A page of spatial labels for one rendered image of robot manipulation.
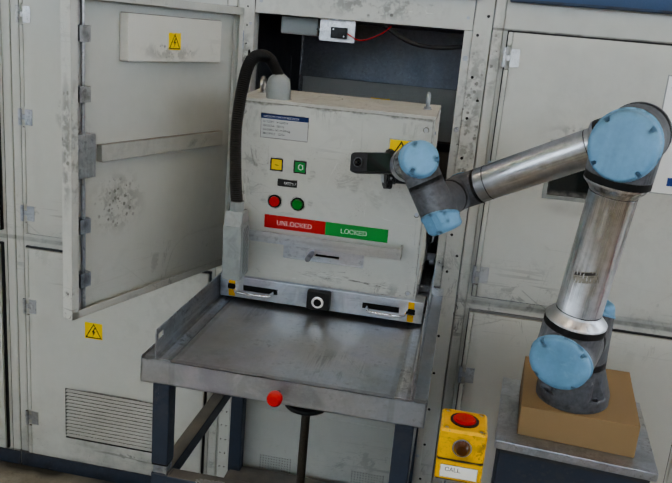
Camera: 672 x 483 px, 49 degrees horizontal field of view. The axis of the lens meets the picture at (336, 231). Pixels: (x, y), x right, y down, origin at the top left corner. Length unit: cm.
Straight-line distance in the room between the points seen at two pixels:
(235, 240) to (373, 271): 36
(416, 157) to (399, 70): 143
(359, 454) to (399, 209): 91
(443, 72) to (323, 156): 111
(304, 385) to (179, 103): 84
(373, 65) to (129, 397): 147
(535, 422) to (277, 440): 105
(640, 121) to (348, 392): 77
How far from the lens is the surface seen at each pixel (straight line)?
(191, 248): 215
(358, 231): 187
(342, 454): 244
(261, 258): 195
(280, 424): 244
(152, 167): 197
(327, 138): 183
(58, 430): 275
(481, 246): 212
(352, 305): 193
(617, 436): 167
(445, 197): 149
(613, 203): 137
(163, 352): 170
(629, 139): 132
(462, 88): 208
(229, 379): 163
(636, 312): 222
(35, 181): 248
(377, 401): 157
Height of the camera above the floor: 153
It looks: 15 degrees down
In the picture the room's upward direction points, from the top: 5 degrees clockwise
